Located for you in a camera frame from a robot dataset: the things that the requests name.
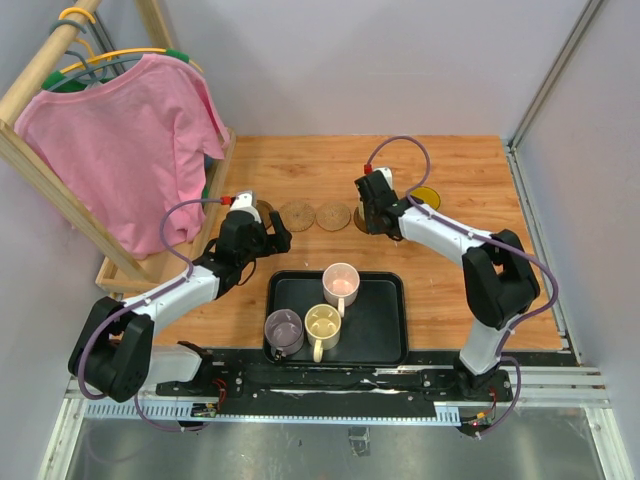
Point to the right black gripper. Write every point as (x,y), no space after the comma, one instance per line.
(371,228)

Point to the yellow clothes hanger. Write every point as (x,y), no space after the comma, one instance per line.
(100,55)

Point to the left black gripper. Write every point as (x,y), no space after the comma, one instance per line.
(274,243)

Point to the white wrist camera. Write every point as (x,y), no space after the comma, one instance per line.
(246,201)
(386,172)

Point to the pink t-shirt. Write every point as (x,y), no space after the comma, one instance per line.
(133,150)

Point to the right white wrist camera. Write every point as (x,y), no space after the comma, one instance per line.
(386,172)

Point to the grey clothes hanger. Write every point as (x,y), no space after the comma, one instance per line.
(89,73)

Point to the yellow transparent cup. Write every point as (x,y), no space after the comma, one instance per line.
(428,196)

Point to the purple mug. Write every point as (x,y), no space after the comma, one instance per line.
(284,333)

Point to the black plastic tray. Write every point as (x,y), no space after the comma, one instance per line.
(374,331)

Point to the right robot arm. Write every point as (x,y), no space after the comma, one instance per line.
(499,282)

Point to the aluminium frame post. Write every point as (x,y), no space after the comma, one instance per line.
(576,36)

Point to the woven rattan coaster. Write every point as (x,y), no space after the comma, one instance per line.
(297,215)
(333,216)

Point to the cream yellow mug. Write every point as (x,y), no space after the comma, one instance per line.
(323,327)

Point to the dark wooden coaster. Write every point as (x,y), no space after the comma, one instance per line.
(264,209)
(359,221)

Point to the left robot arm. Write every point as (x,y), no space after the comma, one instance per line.
(115,355)

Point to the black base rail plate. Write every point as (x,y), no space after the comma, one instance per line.
(253,385)

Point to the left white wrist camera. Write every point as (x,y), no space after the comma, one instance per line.
(246,201)

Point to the pink mug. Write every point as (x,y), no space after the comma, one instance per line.
(340,282)

